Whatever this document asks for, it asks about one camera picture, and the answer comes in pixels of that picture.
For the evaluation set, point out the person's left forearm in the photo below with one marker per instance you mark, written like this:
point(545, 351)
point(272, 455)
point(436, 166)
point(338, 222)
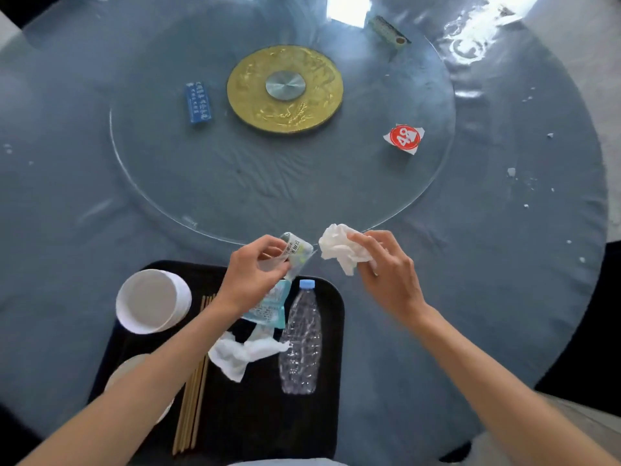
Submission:
point(145, 388)

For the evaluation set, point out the black plastic tray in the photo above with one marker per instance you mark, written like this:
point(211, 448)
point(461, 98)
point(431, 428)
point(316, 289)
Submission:
point(257, 417)

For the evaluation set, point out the wooden chopstick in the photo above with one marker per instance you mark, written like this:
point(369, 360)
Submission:
point(198, 412)
point(186, 422)
point(192, 417)
point(180, 422)

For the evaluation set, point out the blue rectangular packet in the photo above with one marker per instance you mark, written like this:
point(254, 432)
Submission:
point(198, 102)

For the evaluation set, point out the round glass turntable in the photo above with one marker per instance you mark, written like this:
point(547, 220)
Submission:
point(271, 184)

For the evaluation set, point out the scattered white crumbs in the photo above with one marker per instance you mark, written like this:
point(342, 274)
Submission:
point(511, 172)

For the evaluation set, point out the person's right forearm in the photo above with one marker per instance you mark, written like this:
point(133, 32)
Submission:
point(490, 383)

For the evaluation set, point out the blue-grey tablecloth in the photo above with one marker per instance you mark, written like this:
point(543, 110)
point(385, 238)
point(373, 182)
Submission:
point(509, 266)

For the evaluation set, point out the person's right thumb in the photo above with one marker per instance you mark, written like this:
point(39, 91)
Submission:
point(363, 247)

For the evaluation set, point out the clear teal plastic wrapper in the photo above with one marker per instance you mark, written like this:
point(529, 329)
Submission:
point(271, 305)

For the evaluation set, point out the person's left thumb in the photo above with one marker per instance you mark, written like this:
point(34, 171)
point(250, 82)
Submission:
point(280, 272)

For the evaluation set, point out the white paper cup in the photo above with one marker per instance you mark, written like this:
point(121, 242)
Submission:
point(127, 367)
point(150, 300)

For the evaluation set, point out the red and white card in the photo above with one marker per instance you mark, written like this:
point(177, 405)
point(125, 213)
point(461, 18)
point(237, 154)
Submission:
point(404, 138)

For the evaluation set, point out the clear plastic water bottle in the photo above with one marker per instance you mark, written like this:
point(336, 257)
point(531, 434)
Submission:
point(301, 349)

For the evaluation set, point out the person's left hand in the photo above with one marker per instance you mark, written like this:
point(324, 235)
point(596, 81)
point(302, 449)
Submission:
point(247, 281)

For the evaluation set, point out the green rectangular packet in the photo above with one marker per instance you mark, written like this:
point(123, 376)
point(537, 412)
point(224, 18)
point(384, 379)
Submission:
point(387, 31)

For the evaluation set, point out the person's right hand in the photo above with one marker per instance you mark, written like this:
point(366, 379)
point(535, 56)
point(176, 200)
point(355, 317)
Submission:
point(393, 281)

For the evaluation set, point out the gold round turntable base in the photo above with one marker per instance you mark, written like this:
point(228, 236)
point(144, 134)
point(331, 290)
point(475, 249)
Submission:
point(252, 106)

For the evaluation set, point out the white tissue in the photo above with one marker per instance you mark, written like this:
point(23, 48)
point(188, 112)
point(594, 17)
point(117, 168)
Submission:
point(237, 356)
point(339, 247)

